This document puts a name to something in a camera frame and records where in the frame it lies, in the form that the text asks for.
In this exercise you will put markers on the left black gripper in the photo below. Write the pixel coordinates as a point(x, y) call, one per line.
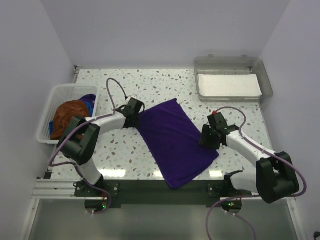
point(135, 123)

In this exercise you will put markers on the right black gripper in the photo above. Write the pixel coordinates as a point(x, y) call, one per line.
point(204, 139)

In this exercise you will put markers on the purple towel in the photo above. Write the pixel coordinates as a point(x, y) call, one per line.
point(174, 142)
point(89, 100)

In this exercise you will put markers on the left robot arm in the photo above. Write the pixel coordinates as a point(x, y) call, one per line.
point(79, 140)

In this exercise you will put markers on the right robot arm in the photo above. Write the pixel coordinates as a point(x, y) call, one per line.
point(274, 177)

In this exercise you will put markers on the purple towel in basket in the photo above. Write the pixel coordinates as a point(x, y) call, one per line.
point(89, 100)

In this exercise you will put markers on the white folded towel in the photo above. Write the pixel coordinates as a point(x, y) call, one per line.
point(242, 86)

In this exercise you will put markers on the clear plastic bin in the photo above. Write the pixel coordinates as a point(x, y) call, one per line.
point(233, 65)

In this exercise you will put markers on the brown towel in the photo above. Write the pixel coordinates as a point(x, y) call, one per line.
point(64, 115)

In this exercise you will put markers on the white plastic laundry basket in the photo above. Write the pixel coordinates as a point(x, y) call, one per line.
point(58, 96)

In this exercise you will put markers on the blue towel in basket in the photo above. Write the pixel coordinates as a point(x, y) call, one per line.
point(51, 127)

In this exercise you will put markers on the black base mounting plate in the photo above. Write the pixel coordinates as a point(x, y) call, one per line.
point(158, 192)

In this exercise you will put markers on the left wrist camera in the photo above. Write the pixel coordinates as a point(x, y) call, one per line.
point(132, 96)

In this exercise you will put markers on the aluminium rail frame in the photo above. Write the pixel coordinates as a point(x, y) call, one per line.
point(53, 189)

